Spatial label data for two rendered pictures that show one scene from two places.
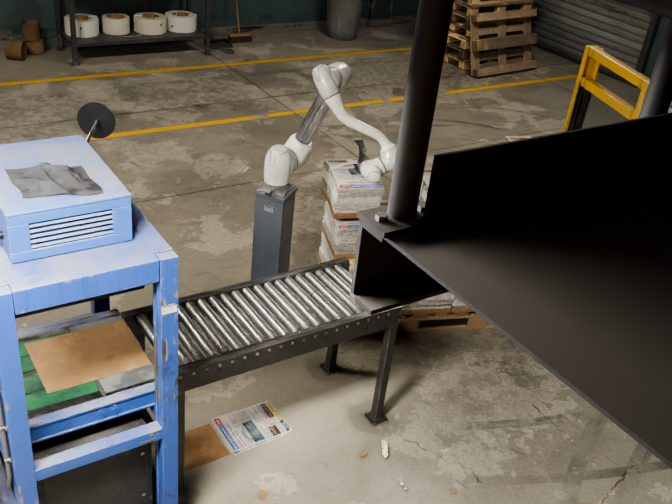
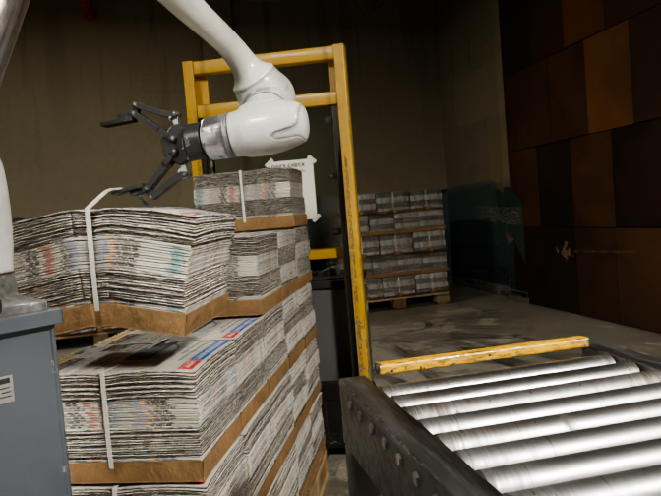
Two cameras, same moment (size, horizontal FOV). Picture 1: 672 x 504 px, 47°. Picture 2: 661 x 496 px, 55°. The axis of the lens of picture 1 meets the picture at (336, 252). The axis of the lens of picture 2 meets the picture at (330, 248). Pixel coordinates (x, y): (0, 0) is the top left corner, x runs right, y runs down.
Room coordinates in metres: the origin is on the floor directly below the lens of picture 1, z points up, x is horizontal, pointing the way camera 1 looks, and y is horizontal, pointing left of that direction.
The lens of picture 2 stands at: (3.42, 1.00, 1.10)
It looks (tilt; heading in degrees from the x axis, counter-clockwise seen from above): 3 degrees down; 294
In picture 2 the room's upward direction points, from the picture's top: 5 degrees counter-clockwise
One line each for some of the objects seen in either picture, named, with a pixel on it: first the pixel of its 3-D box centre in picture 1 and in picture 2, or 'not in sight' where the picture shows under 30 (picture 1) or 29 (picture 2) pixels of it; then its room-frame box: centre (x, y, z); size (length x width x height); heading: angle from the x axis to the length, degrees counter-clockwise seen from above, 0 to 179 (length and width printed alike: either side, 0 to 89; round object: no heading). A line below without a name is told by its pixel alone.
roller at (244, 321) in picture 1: (242, 319); not in sight; (3.20, 0.43, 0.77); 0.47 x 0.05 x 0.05; 36
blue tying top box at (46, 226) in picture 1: (49, 193); not in sight; (2.68, 1.14, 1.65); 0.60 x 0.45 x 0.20; 36
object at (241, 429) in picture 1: (252, 425); not in sight; (3.27, 0.35, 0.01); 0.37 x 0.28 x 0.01; 126
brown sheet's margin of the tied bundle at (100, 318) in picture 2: not in sight; (130, 302); (4.36, -0.05, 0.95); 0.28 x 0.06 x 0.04; 107
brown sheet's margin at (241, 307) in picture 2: not in sight; (213, 303); (4.56, -0.63, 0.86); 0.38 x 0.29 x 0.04; 16
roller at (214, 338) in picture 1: (207, 329); not in sight; (3.09, 0.58, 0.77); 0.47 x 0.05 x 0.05; 36
